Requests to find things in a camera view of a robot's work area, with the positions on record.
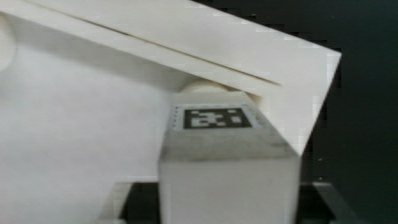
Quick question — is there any white square table top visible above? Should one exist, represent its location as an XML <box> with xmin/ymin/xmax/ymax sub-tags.
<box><xmin>0</xmin><ymin>0</ymin><xmax>341</xmax><ymax>224</ymax></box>

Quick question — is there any white table leg with tag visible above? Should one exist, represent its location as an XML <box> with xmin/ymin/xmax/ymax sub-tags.
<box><xmin>158</xmin><ymin>81</ymin><xmax>300</xmax><ymax>224</ymax></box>

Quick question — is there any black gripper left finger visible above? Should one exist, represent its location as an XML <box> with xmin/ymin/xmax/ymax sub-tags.
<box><xmin>104</xmin><ymin>182</ymin><xmax>159</xmax><ymax>224</ymax></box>

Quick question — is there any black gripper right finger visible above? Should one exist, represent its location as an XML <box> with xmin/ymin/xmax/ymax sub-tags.
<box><xmin>294</xmin><ymin>182</ymin><xmax>362</xmax><ymax>224</ymax></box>

